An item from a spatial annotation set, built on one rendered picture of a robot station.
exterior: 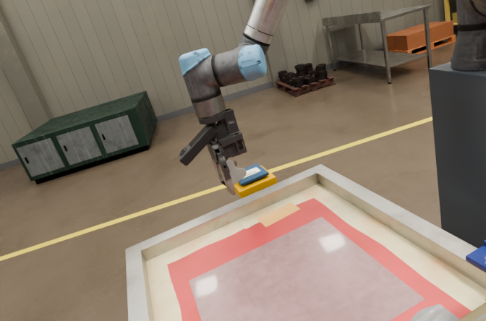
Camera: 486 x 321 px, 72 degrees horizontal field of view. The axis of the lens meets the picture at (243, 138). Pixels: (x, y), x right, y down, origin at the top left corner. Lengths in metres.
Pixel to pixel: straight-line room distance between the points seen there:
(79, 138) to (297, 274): 4.86
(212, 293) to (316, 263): 0.22
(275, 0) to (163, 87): 6.01
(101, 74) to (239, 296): 6.40
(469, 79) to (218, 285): 0.70
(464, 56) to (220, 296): 0.74
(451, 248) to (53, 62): 6.87
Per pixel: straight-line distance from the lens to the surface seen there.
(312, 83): 5.88
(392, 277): 0.69
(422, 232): 0.73
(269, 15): 0.85
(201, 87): 0.78
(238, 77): 0.76
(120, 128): 5.21
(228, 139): 0.82
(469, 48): 0.92
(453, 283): 0.69
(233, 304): 0.71
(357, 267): 0.71
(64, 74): 7.09
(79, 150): 5.44
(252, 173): 1.11
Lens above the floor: 1.44
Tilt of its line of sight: 19 degrees down
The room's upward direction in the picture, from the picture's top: 16 degrees counter-clockwise
